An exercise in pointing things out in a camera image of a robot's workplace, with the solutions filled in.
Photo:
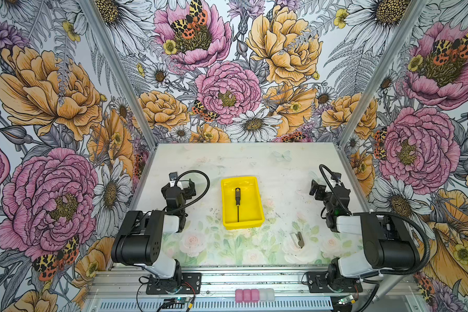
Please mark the black yellow screwdriver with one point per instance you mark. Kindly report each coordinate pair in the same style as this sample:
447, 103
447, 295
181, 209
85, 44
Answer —
237, 202

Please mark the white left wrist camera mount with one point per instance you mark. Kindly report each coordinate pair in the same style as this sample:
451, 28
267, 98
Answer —
185, 185

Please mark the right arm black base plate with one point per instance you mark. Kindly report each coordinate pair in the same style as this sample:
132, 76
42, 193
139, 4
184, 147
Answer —
321, 282

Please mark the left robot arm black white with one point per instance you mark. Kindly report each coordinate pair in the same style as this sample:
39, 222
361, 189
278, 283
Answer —
138, 241

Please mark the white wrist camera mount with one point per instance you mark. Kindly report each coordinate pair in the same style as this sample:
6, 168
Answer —
185, 185
335, 181

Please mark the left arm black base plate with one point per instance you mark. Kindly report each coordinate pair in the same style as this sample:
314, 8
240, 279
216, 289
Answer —
187, 284

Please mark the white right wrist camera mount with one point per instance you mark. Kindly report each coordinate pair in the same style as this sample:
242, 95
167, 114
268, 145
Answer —
335, 181

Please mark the aluminium front rail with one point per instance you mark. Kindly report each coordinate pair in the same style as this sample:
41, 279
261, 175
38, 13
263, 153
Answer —
123, 282

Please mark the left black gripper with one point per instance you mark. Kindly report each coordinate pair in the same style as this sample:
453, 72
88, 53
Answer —
164, 190

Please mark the small grey white clip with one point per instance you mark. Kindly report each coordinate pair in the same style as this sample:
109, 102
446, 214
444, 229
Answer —
297, 239

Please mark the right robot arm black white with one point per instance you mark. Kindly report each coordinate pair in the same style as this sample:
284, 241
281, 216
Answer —
392, 244

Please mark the pink white button block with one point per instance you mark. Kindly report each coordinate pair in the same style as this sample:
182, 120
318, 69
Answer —
254, 295

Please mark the yellow plastic bin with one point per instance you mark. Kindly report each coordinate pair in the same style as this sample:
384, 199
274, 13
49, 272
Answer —
251, 209

